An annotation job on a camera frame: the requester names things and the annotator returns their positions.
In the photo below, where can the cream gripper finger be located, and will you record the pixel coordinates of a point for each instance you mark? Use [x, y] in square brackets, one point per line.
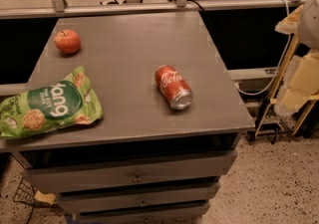
[303, 81]
[289, 25]

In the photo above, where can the red coke can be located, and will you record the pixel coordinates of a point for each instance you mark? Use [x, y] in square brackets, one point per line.
[173, 87]

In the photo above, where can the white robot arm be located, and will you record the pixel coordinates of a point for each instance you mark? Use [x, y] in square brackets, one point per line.
[308, 33]

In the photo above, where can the top grey drawer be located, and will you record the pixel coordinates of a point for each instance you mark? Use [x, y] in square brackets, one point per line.
[131, 172]

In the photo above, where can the grey drawer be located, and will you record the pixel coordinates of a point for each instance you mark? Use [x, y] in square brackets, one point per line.
[147, 214]
[138, 198]
[131, 172]

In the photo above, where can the grey drawer cabinet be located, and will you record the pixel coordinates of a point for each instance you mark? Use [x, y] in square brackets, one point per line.
[121, 54]

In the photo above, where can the middle grey drawer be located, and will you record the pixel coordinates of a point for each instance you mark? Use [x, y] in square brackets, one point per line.
[138, 198]

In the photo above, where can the bottom grey drawer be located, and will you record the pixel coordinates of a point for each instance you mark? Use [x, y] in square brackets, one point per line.
[147, 214]

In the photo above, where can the red apple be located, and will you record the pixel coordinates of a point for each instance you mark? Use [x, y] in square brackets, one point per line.
[68, 41]

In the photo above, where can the green chip bag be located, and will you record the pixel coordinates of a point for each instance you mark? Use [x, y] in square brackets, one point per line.
[71, 101]

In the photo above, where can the yellow sponge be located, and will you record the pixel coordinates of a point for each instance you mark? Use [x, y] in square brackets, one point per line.
[48, 198]

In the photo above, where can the yellow black cart frame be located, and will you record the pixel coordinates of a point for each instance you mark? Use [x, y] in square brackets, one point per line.
[263, 128]

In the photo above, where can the black wire basket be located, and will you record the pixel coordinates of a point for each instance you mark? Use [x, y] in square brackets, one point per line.
[24, 194]

